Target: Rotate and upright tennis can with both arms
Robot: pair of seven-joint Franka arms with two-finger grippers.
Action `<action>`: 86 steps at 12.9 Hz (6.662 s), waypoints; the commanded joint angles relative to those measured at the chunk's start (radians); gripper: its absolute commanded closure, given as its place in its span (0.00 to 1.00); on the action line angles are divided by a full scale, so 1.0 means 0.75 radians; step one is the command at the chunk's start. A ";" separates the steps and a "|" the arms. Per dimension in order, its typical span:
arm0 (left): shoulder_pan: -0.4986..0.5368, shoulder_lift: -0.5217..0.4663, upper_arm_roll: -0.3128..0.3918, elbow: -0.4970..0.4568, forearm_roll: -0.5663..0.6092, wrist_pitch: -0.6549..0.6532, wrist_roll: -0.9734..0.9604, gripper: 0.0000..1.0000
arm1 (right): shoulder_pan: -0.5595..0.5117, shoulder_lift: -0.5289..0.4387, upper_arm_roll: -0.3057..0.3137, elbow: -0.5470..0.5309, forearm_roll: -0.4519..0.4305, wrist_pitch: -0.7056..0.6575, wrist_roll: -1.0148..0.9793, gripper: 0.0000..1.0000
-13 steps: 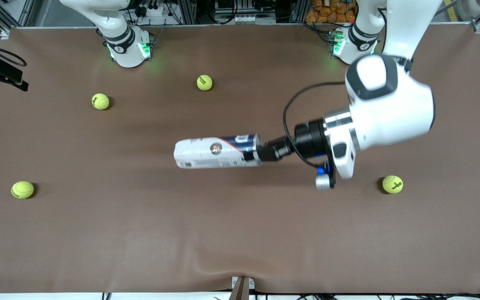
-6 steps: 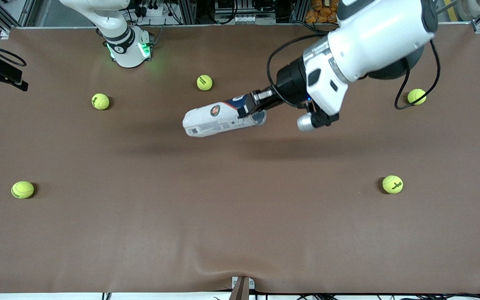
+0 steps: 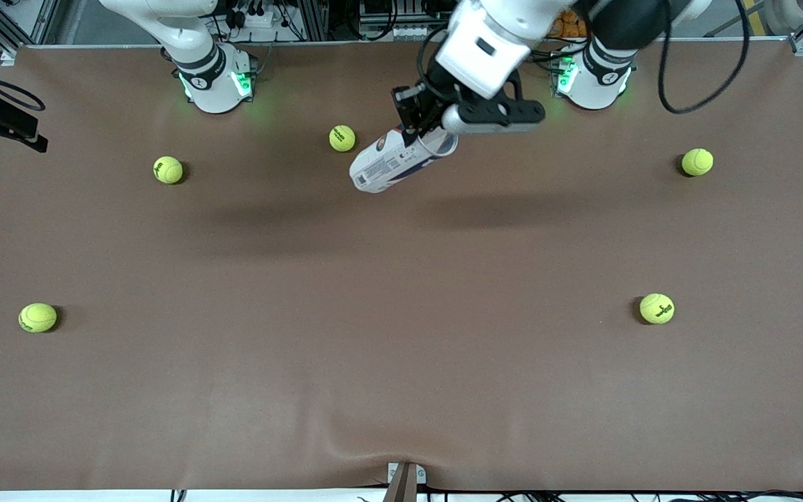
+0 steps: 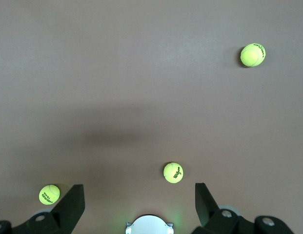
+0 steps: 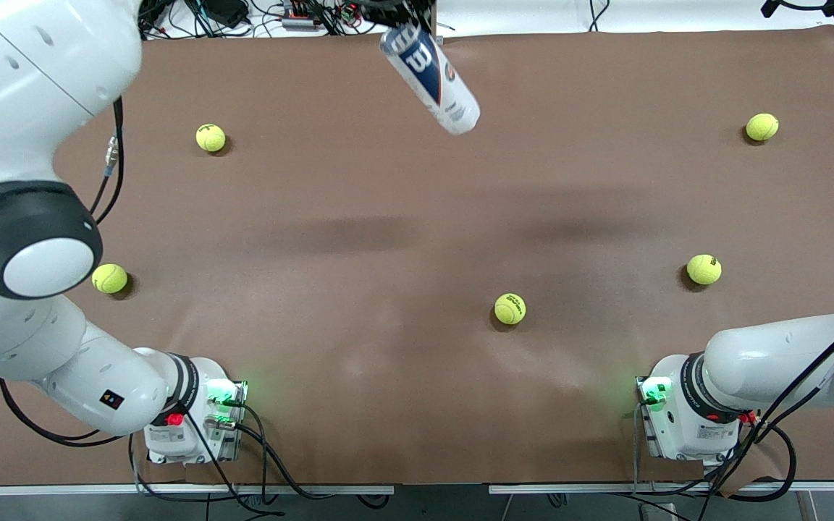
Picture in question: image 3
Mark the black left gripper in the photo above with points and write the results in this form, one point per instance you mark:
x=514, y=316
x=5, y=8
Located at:
x=426, y=100

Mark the white blue tennis ball can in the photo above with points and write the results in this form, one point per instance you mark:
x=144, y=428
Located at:
x=391, y=167

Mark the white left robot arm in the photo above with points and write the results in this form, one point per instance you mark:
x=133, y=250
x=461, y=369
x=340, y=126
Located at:
x=492, y=42

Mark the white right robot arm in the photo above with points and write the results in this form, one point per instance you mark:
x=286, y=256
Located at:
x=213, y=84

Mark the yellow tennis ball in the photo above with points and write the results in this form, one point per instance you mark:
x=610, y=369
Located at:
x=37, y=317
x=697, y=162
x=168, y=170
x=342, y=138
x=656, y=308

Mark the white terminal block row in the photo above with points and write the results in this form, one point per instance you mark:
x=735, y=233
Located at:
x=401, y=31

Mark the pile of orange objects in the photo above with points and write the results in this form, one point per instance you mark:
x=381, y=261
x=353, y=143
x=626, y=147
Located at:
x=569, y=28

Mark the white power strip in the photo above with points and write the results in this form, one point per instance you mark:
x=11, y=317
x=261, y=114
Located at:
x=262, y=17

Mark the brown table mat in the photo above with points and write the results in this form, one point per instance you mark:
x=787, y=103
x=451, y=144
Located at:
x=401, y=314

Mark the metal table edge bracket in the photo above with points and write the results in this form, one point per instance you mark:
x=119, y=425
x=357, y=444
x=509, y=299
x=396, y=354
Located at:
x=406, y=481

